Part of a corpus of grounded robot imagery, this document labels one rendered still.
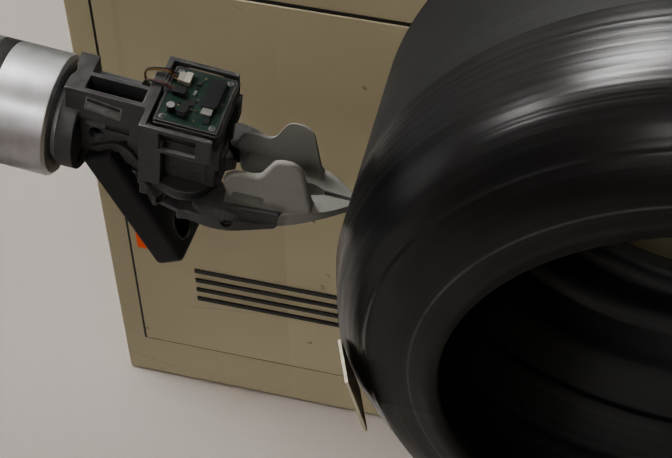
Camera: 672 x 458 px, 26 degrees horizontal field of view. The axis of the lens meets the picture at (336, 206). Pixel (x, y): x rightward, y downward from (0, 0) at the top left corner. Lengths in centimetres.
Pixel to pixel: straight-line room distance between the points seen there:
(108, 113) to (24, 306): 152
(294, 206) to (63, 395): 141
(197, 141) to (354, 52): 77
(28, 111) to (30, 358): 146
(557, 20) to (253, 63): 96
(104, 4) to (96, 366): 81
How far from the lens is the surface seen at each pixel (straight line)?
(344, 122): 183
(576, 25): 86
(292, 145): 104
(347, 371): 103
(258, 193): 103
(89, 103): 102
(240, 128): 108
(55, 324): 249
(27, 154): 104
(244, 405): 236
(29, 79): 104
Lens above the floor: 198
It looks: 49 degrees down
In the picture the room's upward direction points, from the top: straight up
